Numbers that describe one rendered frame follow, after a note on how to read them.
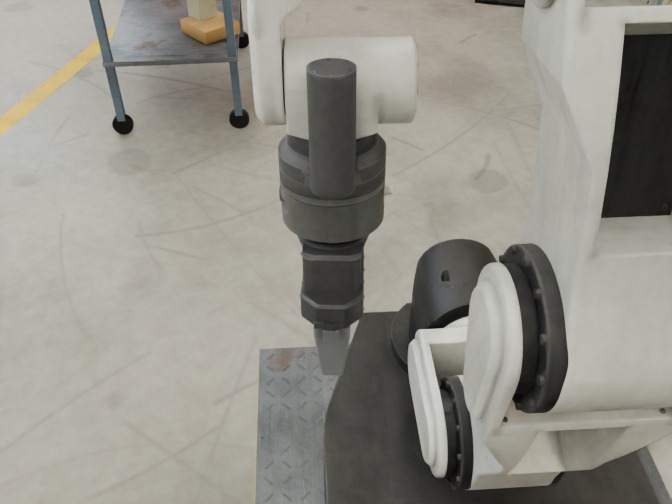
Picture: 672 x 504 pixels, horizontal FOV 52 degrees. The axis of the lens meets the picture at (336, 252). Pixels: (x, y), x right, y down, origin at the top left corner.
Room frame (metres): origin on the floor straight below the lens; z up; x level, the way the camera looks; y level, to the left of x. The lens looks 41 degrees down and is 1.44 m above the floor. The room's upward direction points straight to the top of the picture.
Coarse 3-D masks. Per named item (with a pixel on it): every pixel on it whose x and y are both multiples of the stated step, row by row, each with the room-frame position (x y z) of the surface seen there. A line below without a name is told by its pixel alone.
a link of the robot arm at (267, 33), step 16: (256, 0) 0.45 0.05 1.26; (272, 0) 0.45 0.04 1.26; (288, 0) 0.45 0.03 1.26; (256, 16) 0.46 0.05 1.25; (272, 16) 0.45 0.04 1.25; (256, 32) 0.45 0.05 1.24; (272, 32) 0.45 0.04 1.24; (256, 48) 0.45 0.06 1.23; (272, 48) 0.45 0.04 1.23; (256, 64) 0.45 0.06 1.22; (272, 64) 0.45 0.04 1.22; (256, 80) 0.45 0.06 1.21; (272, 80) 0.45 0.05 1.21; (256, 96) 0.45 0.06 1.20; (272, 96) 0.45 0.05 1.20; (256, 112) 0.45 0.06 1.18; (272, 112) 0.45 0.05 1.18
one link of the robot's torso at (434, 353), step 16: (464, 320) 0.66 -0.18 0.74; (416, 336) 0.65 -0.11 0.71; (432, 336) 0.63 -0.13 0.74; (448, 336) 0.63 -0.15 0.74; (464, 336) 0.63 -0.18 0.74; (416, 352) 0.62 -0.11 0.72; (432, 352) 0.62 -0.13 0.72; (448, 352) 0.62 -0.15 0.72; (464, 352) 0.62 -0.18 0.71; (416, 368) 0.59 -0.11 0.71; (432, 368) 0.57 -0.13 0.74; (448, 368) 0.62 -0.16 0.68; (416, 384) 0.58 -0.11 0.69; (432, 384) 0.55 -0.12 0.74; (416, 400) 0.57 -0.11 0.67; (432, 400) 0.53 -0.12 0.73; (416, 416) 0.56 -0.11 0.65; (432, 416) 0.51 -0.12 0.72; (432, 432) 0.49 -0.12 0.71; (432, 448) 0.48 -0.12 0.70; (432, 464) 0.47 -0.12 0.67
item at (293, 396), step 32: (288, 352) 0.89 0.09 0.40; (288, 384) 0.81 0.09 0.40; (320, 384) 0.81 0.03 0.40; (288, 416) 0.74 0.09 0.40; (320, 416) 0.74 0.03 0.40; (256, 448) 0.67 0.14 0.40; (288, 448) 0.67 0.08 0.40; (320, 448) 0.67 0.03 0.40; (640, 448) 0.67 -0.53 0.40; (256, 480) 0.61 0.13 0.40; (288, 480) 0.61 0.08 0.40; (320, 480) 0.61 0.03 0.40
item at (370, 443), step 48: (432, 288) 0.73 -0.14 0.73; (384, 336) 0.78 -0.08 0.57; (336, 384) 0.68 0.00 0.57; (384, 384) 0.68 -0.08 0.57; (336, 432) 0.59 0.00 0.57; (384, 432) 0.59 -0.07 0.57; (336, 480) 0.51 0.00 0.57; (384, 480) 0.51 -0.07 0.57; (432, 480) 0.51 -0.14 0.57; (576, 480) 0.51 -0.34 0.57; (624, 480) 0.51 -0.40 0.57
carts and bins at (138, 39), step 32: (96, 0) 2.37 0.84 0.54; (128, 0) 2.98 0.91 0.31; (160, 0) 2.98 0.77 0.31; (192, 0) 2.65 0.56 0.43; (224, 0) 2.41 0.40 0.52; (96, 32) 2.37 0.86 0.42; (128, 32) 2.64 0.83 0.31; (160, 32) 2.64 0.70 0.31; (192, 32) 2.58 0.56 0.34; (224, 32) 2.57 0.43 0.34; (128, 64) 2.37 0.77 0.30; (160, 64) 2.38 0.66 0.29; (128, 128) 2.38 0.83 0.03
